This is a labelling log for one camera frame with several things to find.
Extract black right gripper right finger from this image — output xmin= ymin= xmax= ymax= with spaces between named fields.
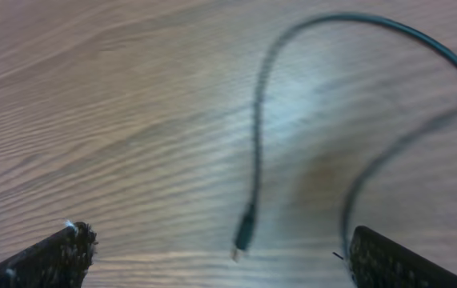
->
xmin=348 ymin=226 xmax=457 ymax=288

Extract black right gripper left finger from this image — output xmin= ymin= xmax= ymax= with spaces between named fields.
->
xmin=0 ymin=222 xmax=98 ymax=288

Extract black usb cables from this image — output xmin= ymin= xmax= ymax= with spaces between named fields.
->
xmin=230 ymin=11 xmax=457 ymax=263

